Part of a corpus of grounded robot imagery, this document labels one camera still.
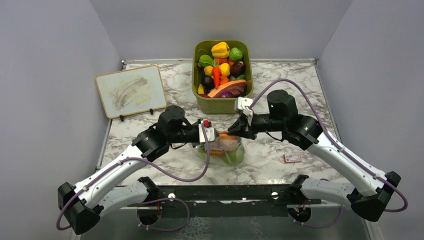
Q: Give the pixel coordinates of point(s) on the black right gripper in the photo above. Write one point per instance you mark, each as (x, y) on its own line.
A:
(241, 128)

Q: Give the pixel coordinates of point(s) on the peach toy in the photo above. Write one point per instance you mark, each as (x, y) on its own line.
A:
(227, 142)

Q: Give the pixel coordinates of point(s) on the clear zip bag orange zipper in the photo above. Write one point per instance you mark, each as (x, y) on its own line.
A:
(216, 146)

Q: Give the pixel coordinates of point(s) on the orange spiky pineapple toy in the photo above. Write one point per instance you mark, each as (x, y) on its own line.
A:
(202, 152)

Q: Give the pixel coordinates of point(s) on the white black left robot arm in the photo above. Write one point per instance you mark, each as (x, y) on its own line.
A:
(84, 203)

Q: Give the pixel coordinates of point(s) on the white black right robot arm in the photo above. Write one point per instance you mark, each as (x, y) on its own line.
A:
(368, 190)

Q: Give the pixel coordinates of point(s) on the purple eggplant toy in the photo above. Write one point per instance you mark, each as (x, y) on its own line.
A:
(225, 94)

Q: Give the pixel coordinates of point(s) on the green plastic bin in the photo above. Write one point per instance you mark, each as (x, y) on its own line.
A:
(219, 105)

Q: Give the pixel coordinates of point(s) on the dark red plum toy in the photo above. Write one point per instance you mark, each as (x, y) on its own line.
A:
(237, 69)

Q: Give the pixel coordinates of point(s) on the small red white card box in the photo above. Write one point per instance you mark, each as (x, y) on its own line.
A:
(292, 158)

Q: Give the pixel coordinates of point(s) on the yellow lemon toy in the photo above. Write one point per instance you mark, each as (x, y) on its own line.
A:
(208, 71)
(225, 69)

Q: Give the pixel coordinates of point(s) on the orange carrot toy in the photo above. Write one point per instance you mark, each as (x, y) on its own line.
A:
(216, 76)

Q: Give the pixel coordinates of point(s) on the green broccoli toy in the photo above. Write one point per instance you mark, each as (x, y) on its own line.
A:
(235, 54)

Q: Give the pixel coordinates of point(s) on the green pepper toy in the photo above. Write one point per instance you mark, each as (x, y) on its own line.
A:
(205, 60)

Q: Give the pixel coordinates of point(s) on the yellow bell pepper toy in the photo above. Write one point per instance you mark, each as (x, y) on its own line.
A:
(220, 50)

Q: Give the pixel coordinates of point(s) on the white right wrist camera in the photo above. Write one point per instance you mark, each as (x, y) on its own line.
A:
(242, 106)

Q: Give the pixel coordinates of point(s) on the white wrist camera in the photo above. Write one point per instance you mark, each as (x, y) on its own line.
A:
(242, 106)
(206, 132)

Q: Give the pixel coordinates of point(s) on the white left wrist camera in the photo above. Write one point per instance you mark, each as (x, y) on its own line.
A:
(206, 132)

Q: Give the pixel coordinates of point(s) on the black metal base rail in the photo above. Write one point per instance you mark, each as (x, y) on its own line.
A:
(215, 201)

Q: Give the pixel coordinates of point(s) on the small whiteboard with wooden frame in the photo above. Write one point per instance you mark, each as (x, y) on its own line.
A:
(131, 91)

